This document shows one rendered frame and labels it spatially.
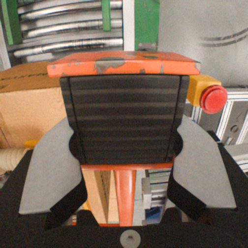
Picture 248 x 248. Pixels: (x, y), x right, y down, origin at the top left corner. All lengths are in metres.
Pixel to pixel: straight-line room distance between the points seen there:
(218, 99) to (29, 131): 0.42
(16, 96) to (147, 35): 1.16
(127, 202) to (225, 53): 1.56
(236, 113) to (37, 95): 1.64
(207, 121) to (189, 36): 0.78
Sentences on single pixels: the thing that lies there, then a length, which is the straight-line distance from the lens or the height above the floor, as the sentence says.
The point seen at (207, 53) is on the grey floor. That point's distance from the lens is 1.53.
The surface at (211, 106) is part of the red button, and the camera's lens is 0.37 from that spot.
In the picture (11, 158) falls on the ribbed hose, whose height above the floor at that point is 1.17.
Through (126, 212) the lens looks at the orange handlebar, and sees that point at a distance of 0.22.
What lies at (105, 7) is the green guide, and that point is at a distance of 0.69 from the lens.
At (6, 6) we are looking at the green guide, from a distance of 0.87.
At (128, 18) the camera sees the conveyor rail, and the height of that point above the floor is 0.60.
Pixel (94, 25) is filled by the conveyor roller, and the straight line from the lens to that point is 0.78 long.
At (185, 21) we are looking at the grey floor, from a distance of 1.43.
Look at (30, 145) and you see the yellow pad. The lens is 0.34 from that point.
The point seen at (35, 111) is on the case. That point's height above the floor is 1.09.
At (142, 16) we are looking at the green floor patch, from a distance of 1.34.
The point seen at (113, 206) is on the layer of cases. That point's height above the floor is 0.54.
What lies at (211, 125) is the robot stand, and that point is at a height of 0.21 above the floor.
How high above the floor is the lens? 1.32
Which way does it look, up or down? 57 degrees down
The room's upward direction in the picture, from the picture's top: 178 degrees clockwise
